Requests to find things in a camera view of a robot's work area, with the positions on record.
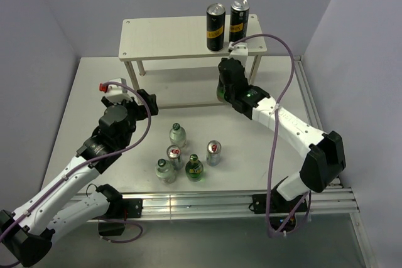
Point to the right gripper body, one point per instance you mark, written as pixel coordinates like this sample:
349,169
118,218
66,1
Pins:
228,95

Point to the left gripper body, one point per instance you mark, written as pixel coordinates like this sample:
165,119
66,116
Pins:
135,112

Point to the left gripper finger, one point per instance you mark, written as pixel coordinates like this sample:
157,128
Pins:
146,98
151,107

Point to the green glass bottle back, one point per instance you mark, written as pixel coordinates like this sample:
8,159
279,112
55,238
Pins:
220,93

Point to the green glass bottle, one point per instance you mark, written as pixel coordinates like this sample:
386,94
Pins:
194,168
220,93

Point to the green glass bottle front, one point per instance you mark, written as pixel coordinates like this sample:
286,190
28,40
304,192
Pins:
194,168

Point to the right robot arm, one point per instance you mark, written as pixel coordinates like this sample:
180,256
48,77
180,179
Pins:
322,153

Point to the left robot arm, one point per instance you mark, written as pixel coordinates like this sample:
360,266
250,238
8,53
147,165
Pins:
30,230

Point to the white two-tier shelf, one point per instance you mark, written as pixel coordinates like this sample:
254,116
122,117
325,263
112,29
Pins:
169,57

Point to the clear bottle green cap back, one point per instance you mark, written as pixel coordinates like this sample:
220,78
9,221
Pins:
178,135

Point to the clear bottle green cap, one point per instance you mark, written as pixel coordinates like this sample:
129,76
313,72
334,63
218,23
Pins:
165,171
178,135

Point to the silver can red top left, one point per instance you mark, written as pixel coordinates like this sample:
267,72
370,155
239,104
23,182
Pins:
174,155

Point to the silver can red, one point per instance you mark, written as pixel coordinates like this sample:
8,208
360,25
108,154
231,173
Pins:
174,155
213,153

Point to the black can left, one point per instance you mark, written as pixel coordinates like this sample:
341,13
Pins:
215,15

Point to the black can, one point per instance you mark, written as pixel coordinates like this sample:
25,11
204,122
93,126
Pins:
215,15
239,20

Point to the black can right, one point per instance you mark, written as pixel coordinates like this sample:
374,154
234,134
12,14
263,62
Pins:
239,20

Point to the clear bottle green cap front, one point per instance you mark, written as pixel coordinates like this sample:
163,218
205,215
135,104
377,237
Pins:
165,171

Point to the silver can red top right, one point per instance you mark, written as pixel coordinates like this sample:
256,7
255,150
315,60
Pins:
213,153

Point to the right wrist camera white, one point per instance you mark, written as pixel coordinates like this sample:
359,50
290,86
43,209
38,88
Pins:
239,52

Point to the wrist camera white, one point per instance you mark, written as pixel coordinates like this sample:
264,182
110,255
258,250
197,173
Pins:
239,52
114,93

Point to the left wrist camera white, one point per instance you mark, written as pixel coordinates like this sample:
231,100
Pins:
114,93

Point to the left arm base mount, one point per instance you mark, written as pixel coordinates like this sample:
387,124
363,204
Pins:
118,215

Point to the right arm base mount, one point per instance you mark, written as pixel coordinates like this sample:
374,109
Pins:
273,210

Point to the aluminium front rail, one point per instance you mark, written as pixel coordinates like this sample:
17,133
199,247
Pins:
227,204

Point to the aluminium side rail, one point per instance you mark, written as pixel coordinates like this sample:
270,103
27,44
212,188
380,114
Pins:
335,159

